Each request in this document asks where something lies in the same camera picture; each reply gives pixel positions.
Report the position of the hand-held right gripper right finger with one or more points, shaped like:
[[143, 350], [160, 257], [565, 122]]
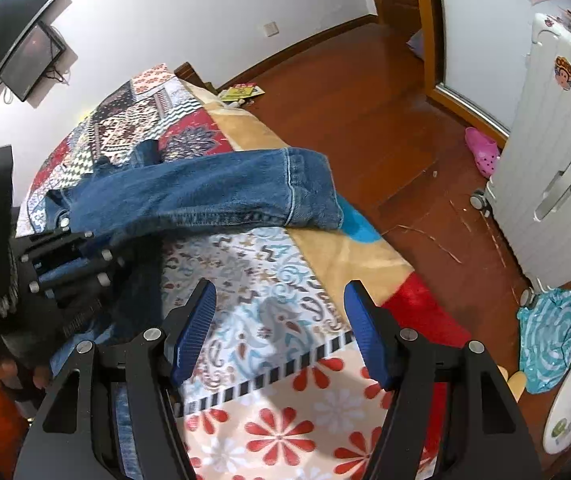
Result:
[[367, 340]]

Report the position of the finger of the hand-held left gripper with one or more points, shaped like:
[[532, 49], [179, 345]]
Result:
[[60, 250], [83, 295]]

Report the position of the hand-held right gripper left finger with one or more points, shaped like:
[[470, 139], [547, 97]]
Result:
[[193, 332]]

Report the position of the blue jeans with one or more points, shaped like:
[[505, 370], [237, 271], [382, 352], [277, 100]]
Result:
[[190, 195]]

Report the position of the patterned patchwork bedsheet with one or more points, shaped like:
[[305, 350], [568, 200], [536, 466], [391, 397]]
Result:
[[265, 285]]

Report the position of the thin twig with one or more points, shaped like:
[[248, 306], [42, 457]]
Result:
[[428, 238]]

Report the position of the teal swirl cloth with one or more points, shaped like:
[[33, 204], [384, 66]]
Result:
[[550, 340]]

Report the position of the pink clog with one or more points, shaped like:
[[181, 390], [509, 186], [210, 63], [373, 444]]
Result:
[[481, 147]]

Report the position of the green yellow booklet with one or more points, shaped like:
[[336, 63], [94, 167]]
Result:
[[240, 92]]

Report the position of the white suitcase with stickers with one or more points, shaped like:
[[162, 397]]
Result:
[[550, 150]]

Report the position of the purple cloth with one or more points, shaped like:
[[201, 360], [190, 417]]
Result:
[[417, 44]]

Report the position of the small black wall monitor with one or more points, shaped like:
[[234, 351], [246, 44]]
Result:
[[28, 62]]

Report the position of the wooden bed frame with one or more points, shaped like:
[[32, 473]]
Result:
[[190, 74]]

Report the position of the white wall socket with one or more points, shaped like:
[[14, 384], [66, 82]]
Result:
[[271, 28]]

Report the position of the wooden door frame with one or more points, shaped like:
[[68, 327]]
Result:
[[428, 35]]

